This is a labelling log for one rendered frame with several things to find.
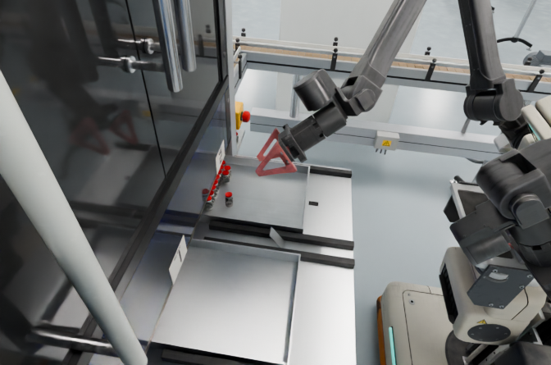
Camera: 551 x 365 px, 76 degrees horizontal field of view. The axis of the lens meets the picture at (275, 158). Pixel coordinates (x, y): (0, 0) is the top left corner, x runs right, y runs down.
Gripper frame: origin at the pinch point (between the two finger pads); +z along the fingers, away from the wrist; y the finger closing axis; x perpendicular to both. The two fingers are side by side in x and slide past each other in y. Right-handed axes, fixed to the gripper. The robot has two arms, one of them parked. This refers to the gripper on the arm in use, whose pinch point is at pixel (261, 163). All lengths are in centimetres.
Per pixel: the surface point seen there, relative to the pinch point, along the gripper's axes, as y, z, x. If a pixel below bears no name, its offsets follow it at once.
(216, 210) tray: -22.8, 23.5, 10.7
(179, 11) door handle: 21.0, -7.3, -28.9
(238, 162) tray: -41.1, 14.5, 6.4
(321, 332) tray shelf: 8.5, 9.4, 38.0
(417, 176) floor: -160, -54, 113
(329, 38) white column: -166, -51, -2
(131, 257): 24.7, 19.5, -5.1
